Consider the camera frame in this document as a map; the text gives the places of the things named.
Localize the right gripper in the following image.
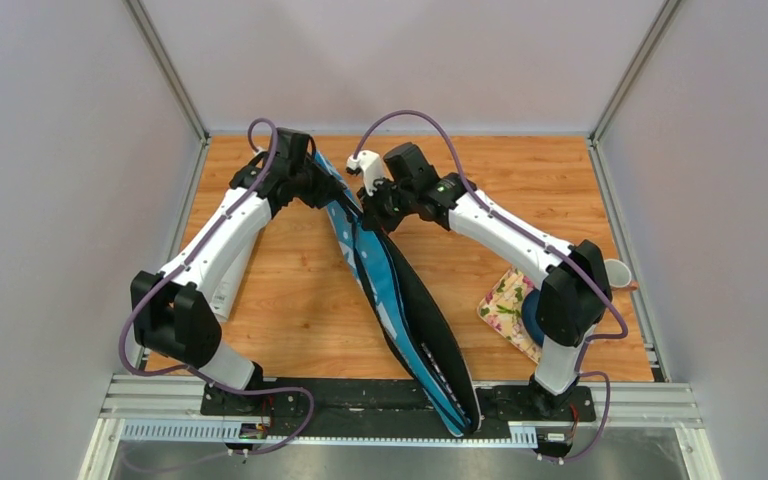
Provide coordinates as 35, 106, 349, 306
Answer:
358, 174, 416, 236

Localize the blue racket cover bag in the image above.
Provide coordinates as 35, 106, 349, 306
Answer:
314, 153, 481, 437

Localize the white shuttlecock tube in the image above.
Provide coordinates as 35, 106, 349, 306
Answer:
210, 240, 255, 323

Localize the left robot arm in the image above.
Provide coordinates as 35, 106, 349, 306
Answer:
128, 128, 341, 415

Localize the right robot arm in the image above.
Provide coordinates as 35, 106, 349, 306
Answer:
347, 142, 612, 419

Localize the floral tray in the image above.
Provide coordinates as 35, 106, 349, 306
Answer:
476, 266, 542, 364

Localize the blue leaf-shaped dish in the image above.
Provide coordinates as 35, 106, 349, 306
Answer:
521, 290, 545, 347

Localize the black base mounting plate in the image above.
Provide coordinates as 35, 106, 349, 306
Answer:
200, 377, 597, 440

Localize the white and pink mug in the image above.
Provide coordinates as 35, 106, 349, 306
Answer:
604, 259, 639, 292

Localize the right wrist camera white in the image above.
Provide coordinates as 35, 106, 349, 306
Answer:
346, 150, 387, 196

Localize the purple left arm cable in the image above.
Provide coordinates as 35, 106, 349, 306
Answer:
117, 117, 316, 473

